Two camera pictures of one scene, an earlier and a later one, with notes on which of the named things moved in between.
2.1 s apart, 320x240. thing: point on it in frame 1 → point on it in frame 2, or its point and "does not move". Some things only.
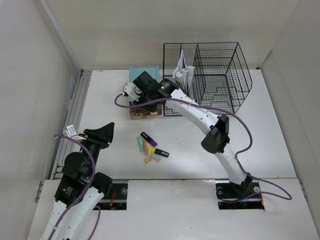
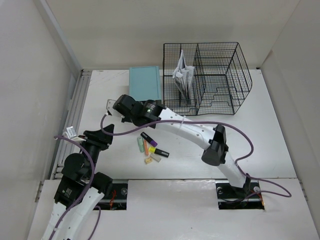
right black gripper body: (144, 98) → (127, 119)
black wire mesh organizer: (221, 76) does not move
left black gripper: (105, 133) does not move
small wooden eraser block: (148, 160) does not move
